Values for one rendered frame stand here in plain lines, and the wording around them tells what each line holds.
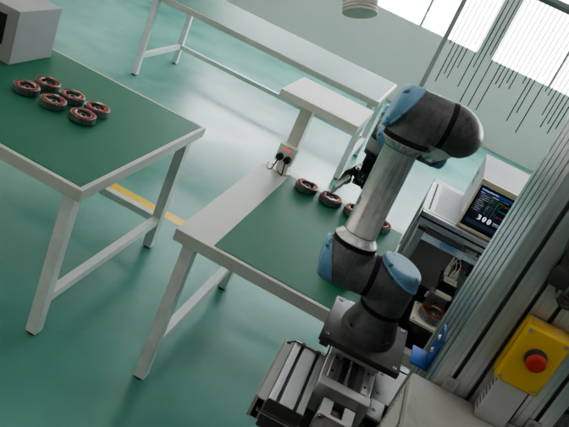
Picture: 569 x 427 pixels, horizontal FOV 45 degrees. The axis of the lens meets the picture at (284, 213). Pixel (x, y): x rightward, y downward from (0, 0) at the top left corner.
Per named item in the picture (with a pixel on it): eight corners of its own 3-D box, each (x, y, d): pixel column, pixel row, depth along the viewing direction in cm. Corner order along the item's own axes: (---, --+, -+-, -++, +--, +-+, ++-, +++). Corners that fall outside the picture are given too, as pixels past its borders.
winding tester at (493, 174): (563, 280, 250) (594, 234, 242) (455, 224, 256) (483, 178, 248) (557, 241, 285) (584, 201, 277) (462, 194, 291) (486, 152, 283)
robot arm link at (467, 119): (508, 119, 157) (449, 142, 206) (465, 100, 157) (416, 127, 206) (488, 165, 157) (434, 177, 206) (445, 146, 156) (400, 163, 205)
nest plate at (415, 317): (445, 340, 250) (447, 337, 250) (408, 320, 252) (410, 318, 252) (449, 321, 264) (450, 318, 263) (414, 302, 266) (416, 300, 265)
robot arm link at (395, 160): (362, 304, 172) (464, 107, 155) (308, 281, 172) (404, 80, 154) (361, 285, 183) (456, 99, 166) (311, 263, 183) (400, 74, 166)
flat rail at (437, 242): (568, 315, 251) (572, 309, 250) (417, 236, 259) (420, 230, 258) (568, 314, 252) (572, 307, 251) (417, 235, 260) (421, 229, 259)
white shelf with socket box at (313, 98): (316, 217, 303) (359, 127, 284) (243, 179, 308) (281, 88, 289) (334, 194, 335) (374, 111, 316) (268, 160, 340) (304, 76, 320)
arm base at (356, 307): (388, 360, 175) (406, 331, 171) (335, 333, 177) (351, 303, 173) (395, 331, 189) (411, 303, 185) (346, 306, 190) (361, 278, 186)
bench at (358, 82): (339, 183, 561) (379, 102, 530) (124, 72, 589) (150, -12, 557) (361, 157, 642) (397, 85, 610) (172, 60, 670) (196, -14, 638)
